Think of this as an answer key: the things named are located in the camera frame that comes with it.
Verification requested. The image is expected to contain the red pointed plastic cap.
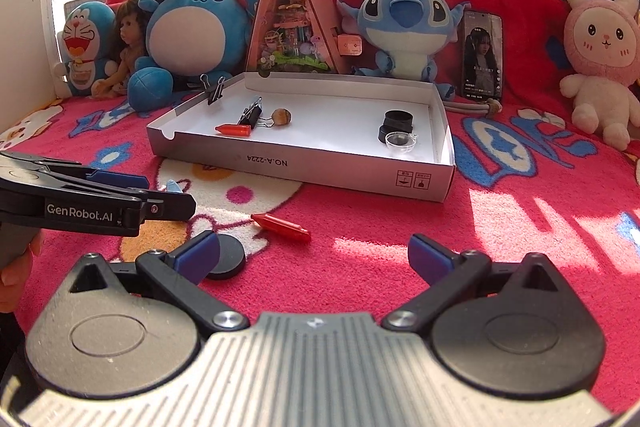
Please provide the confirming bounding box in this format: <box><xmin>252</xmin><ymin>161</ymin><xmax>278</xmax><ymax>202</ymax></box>
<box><xmin>251</xmin><ymin>213</ymin><xmax>312</xmax><ymax>243</ymax></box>

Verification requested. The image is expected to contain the clear plastic dome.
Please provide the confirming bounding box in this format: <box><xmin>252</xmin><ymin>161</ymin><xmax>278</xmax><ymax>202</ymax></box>
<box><xmin>385</xmin><ymin>131</ymin><xmax>418</xmax><ymax>156</ymax></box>

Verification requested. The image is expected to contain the round blue plush toy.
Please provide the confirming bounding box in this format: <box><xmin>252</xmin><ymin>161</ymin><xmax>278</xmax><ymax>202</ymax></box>
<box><xmin>127</xmin><ymin>0</ymin><xmax>263</xmax><ymax>112</ymax></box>

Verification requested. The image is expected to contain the blue alien plush toy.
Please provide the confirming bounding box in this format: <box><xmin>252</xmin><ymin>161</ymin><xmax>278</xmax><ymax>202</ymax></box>
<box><xmin>336</xmin><ymin>0</ymin><xmax>463</xmax><ymax>102</ymax></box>

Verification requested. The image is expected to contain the brown-haired doll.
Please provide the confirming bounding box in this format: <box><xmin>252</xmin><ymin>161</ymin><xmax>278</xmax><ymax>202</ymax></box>
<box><xmin>92</xmin><ymin>0</ymin><xmax>156</xmax><ymax>100</ymax></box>

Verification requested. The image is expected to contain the white cardboard box tray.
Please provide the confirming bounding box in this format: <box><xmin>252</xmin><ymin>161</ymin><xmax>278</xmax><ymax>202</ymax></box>
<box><xmin>146</xmin><ymin>72</ymin><xmax>457</xmax><ymax>204</ymax></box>

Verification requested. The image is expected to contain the hair tie with wooden bead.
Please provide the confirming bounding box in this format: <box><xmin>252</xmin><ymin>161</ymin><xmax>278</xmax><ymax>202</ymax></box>
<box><xmin>442</xmin><ymin>98</ymin><xmax>502</xmax><ymax>115</ymax></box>

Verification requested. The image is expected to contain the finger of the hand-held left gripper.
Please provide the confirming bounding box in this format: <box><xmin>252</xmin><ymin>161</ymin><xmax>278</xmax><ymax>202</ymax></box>
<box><xmin>0</xmin><ymin>151</ymin><xmax>150</xmax><ymax>195</ymax></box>
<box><xmin>134</xmin><ymin>191</ymin><xmax>197</xmax><ymax>225</ymax></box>

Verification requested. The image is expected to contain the black binder clip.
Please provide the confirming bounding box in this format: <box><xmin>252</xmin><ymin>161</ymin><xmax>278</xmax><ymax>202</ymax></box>
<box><xmin>200</xmin><ymin>74</ymin><xmax>227</xmax><ymax>106</ymax></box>
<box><xmin>237</xmin><ymin>97</ymin><xmax>273</xmax><ymax>131</ymax></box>

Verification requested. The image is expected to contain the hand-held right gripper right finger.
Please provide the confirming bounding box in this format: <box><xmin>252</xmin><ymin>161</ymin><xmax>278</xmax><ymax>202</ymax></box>
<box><xmin>382</xmin><ymin>233</ymin><xmax>561</xmax><ymax>333</ymax></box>

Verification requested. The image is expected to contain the red cap with orange tip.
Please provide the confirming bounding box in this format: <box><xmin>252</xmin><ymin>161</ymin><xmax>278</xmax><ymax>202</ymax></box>
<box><xmin>215</xmin><ymin>123</ymin><xmax>252</xmax><ymax>138</ymax></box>

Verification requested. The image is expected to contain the blue robot cat plush toy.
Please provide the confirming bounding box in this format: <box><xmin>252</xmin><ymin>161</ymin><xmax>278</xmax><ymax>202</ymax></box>
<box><xmin>52</xmin><ymin>1</ymin><xmax>121</xmax><ymax>98</ymax></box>

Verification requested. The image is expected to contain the pink bunny plush toy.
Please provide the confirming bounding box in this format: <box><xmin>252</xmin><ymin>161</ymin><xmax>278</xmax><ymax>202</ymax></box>
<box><xmin>559</xmin><ymin>0</ymin><xmax>640</xmax><ymax>151</ymax></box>

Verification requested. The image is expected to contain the triangular miniature house model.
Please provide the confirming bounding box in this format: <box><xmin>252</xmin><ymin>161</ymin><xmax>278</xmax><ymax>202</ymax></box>
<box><xmin>245</xmin><ymin>0</ymin><xmax>351</xmax><ymax>75</ymax></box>

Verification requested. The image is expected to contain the small pink cube toy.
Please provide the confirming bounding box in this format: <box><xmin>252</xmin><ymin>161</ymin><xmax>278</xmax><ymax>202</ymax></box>
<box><xmin>336</xmin><ymin>34</ymin><xmax>363</xmax><ymax>56</ymax></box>

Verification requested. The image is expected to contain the black round lid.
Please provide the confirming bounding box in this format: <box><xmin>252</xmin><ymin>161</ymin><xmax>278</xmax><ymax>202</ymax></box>
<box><xmin>205</xmin><ymin>234</ymin><xmax>247</xmax><ymax>280</ymax></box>

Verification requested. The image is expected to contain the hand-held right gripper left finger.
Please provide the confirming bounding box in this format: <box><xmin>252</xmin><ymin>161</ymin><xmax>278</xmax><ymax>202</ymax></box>
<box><xmin>70</xmin><ymin>231</ymin><xmax>251</xmax><ymax>336</ymax></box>

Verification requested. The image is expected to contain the person's left hand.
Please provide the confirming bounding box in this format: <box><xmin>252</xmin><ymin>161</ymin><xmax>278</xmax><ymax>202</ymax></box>
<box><xmin>0</xmin><ymin>233</ymin><xmax>43</xmax><ymax>314</ymax></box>

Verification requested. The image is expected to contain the smartphone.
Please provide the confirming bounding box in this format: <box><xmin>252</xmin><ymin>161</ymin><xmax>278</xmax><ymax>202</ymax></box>
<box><xmin>460</xmin><ymin>9</ymin><xmax>504</xmax><ymax>100</ymax></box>

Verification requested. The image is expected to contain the black round cap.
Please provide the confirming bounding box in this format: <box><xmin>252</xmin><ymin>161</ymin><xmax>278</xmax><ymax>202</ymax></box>
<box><xmin>384</xmin><ymin>109</ymin><xmax>414</xmax><ymax>132</ymax></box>

